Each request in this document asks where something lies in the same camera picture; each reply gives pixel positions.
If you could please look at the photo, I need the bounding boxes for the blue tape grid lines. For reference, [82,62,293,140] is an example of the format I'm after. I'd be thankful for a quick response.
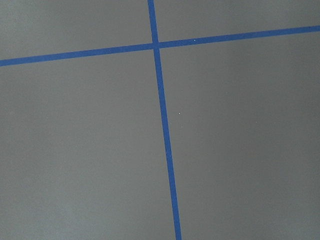
[0,0,320,240]

